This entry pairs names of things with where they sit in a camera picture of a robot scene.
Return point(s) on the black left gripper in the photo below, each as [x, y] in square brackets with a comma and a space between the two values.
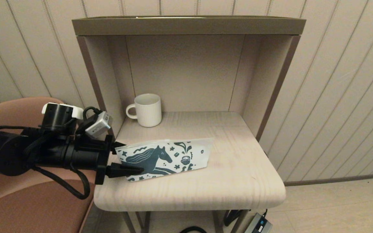
[89, 155]

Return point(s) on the white horse-print zip pouch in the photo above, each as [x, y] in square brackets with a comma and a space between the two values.
[173, 155]

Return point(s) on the white ribbed ceramic mug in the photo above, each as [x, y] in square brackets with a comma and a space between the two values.
[149, 111]

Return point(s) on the pink upholstered chair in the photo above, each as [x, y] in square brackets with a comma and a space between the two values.
[28, 213]

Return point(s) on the beige wooden hutch desk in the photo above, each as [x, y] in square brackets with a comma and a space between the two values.
[186, 74]

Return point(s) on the grey power adapter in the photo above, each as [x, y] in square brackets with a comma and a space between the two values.
[257, 225]

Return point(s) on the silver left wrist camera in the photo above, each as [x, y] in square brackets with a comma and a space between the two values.
[99, 124]

